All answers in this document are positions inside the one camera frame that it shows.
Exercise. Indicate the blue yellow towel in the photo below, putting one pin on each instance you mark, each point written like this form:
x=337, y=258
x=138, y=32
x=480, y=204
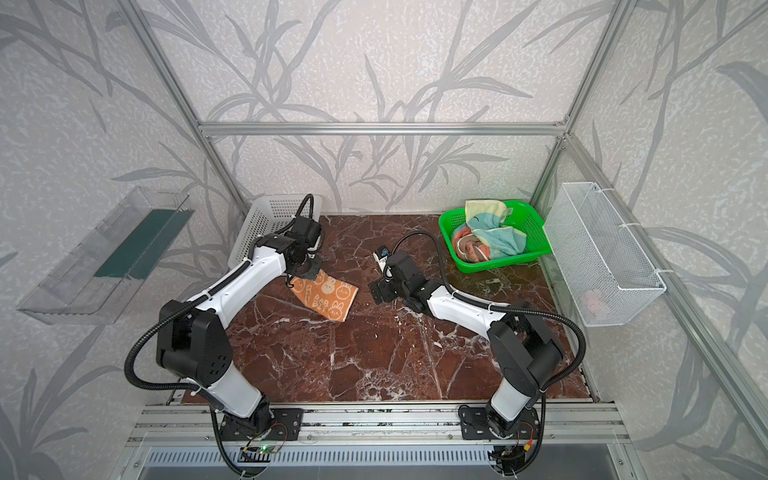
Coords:
x=486, y=220

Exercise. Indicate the white plastic basket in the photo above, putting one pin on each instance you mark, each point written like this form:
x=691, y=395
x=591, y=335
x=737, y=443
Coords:
x=268, y=214

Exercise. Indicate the brown pink striped towel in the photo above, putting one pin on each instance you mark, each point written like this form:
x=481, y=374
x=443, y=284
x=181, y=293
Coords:
x=468, y=247

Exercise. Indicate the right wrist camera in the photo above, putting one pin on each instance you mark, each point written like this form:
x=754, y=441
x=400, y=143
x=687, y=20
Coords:
x=381, y=254

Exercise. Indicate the green plastic basket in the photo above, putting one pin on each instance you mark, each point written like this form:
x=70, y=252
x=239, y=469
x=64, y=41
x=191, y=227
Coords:
x=523, y=217

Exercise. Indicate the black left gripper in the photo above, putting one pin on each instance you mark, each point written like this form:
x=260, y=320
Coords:
x=303, y=265

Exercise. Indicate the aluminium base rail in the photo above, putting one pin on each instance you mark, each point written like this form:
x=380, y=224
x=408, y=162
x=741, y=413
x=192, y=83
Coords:
x=375, y=434

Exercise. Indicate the clear acrylic wall shelf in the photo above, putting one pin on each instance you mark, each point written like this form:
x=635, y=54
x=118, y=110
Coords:
x=96, y=281

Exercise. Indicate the orange bunny pattern towel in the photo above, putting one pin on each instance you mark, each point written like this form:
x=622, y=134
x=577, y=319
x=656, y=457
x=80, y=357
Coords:
x=329, y=297

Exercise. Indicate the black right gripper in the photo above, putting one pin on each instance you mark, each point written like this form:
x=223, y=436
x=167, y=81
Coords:
x=384, y=288

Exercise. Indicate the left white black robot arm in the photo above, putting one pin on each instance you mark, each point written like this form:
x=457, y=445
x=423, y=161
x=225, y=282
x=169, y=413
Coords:
x=196, y=348

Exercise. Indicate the pink object in wire basket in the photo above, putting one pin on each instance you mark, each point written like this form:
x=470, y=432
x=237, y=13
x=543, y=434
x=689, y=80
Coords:
x=596, y=304

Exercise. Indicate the white wire mesh basket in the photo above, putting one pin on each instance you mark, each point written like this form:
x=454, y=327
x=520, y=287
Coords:
x=596, y=248

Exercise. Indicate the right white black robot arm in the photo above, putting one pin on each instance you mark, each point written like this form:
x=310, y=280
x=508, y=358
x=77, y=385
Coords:
x=525, y=348

